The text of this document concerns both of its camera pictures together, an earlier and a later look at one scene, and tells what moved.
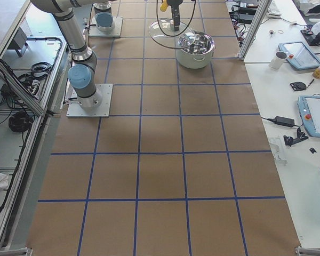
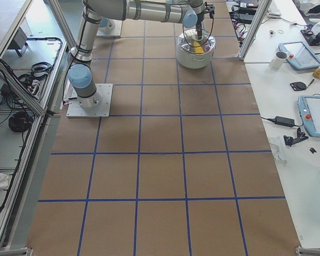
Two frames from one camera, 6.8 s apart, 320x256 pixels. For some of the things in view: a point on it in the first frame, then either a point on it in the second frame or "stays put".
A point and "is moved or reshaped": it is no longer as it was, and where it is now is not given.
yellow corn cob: (164, 6) is moved or reshaped
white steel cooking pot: (199, 54) stays put
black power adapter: (284, 121) stays put
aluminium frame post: (254, 28) stays put
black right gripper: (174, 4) → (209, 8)
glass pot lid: (161, 32) → (188, 42)
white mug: (278, 61) stays put
